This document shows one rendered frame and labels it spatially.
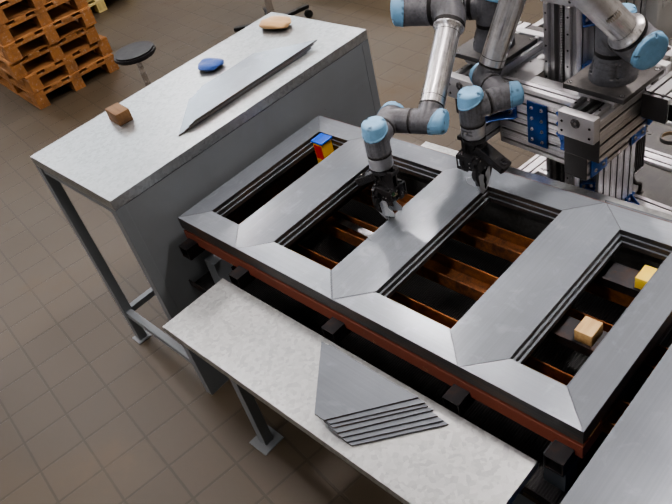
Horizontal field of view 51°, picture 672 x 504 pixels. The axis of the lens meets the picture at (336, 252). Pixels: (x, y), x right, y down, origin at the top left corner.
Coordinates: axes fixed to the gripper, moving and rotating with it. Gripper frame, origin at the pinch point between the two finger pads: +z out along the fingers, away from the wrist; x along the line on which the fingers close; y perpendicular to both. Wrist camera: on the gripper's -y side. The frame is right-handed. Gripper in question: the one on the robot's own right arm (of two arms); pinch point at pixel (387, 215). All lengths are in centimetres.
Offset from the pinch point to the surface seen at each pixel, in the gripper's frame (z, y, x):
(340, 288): 0.7, 9.1, -32.4
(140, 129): -18, -102, -22
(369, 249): 0.7, 5.3, -15.0
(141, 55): 32, -282, 77
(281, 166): 3, -58, 6
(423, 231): 0.7, 14.7, -0.1
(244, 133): -10, -71, 3
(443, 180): 0.7, 4.4, 24.0
